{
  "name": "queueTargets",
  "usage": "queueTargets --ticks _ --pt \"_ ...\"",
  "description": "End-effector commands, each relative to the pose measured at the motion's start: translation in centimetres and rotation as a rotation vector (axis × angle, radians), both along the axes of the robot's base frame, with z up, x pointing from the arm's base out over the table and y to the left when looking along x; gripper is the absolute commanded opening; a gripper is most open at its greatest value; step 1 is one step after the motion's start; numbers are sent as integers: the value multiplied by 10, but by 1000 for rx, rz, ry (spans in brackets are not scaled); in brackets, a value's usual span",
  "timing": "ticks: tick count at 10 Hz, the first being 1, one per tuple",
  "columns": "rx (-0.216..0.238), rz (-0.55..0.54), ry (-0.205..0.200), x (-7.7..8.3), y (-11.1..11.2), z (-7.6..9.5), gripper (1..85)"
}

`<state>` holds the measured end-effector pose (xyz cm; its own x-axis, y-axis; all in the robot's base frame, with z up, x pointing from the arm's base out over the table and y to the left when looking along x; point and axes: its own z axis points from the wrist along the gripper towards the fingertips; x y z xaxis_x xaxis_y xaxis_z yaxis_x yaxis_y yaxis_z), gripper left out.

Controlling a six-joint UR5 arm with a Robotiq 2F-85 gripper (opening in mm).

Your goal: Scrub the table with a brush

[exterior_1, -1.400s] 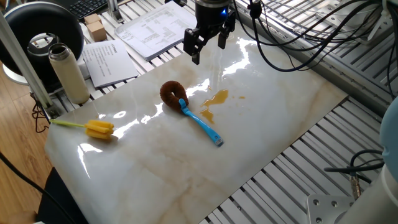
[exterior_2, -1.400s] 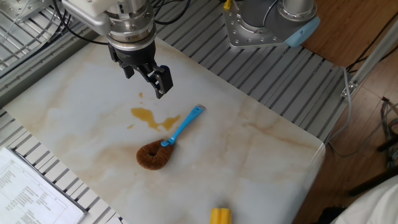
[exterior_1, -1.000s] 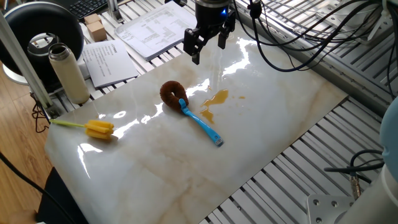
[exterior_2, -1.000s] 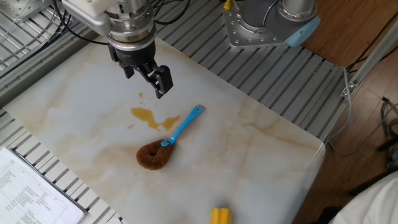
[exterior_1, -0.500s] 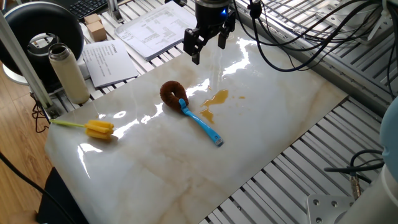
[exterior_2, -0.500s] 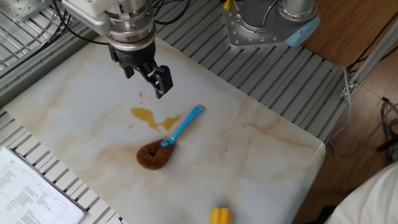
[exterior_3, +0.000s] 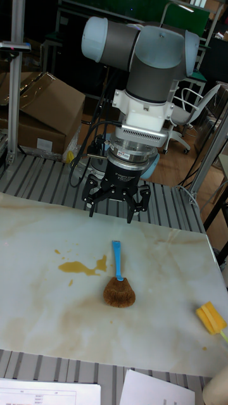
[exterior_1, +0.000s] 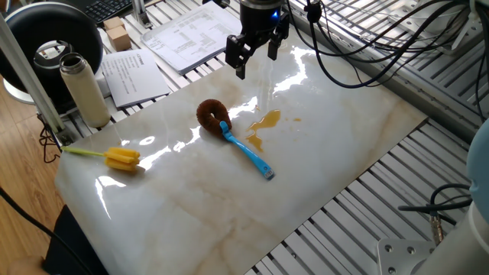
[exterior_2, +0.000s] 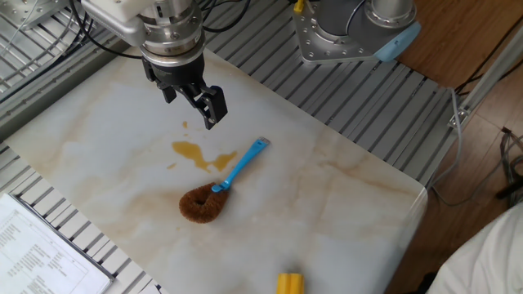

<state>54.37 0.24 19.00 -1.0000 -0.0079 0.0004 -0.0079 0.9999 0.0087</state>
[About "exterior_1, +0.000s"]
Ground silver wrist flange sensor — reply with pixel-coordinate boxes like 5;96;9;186
241;0;283;8

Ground cream thermos bottle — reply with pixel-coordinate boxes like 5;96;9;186
59;52;112;128

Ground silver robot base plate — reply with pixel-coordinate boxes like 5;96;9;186
377;238;436;275

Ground grey aluminium table rail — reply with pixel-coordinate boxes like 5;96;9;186
288;0;489;144

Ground marble pattern tile slab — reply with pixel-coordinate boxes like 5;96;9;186
54;36;428;275

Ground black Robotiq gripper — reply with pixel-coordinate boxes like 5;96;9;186
225;4;290;80

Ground white text booklet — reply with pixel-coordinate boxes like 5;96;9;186
101;48;171;109

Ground stapled printed paper stack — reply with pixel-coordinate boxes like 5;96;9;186
140;1;244;76

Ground orange liquid spill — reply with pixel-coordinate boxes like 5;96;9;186
244;109;303;153

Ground black round ring fan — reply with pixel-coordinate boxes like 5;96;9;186
0;2;104;115

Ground aluminium frame post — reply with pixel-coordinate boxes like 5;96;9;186
0;13;77;146

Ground black cable with metal plug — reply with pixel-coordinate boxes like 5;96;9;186
397;183;474;245

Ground black computer keyboard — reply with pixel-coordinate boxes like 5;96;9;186
74;0;134;26

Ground large wooden block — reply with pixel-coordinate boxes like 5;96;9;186
105;25;132;53

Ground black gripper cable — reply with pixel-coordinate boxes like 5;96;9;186
286;0;471;89

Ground yellow sponge bottle brush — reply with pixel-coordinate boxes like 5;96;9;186
60;146;141;172

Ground thick black floor cable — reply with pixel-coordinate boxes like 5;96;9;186
0;186;95;275

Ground small metal stand foot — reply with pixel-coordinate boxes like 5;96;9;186
131;0;154;30

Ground blue handled brown bristle brush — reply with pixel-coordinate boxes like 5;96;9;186
196;99;276;181

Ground thin black tangled wires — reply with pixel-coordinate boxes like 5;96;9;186
37;113;63;164

